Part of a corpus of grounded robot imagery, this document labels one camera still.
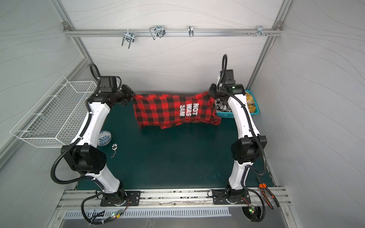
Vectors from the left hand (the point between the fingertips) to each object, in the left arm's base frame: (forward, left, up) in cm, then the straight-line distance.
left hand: (138, 89), depth 81 cm
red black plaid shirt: (-4, -9, -14) cm, 17 cm away
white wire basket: (-22, +35, -1) cm, 42 cm away
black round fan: (-54, -64, -35) cm, 91 cm away
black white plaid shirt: (+12, -55, -26) cm, 62 cm away
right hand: (+3, -44, 0) cm, 44 cm away
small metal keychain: (-22, +19, -32) cm, 43 cm away
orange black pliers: (-43, -72, -31) cm, 89 cm away
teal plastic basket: (+4, -61, -27) cm, 67 cm away
